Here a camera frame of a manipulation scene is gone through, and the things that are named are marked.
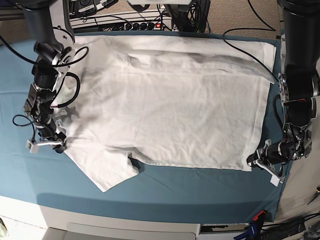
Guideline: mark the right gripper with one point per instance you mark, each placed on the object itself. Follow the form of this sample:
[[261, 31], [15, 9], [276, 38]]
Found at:
[[45, 130]]

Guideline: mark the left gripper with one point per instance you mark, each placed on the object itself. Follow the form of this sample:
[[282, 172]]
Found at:
[[296, 143]]

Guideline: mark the white T-shirt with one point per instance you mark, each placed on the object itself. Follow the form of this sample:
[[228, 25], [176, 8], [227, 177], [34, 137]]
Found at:
[[166, 101]]

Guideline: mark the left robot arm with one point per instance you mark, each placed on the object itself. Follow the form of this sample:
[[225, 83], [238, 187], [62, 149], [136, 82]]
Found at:
[[299, 85]]

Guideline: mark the blue orange clamp bottom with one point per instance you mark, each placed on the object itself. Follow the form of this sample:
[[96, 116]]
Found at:
[[253, 231]]

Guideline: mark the black power strip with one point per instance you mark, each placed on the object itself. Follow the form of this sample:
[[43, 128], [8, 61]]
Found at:
[[144, 26]]

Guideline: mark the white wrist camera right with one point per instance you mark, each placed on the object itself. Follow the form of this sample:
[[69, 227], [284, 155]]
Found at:
[[32, 146]]

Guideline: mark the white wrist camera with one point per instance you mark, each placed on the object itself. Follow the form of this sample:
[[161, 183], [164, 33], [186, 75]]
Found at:
[[276, 180], [32, 146]]

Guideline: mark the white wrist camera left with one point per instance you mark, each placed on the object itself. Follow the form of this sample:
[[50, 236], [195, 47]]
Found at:
[[276, 180]]

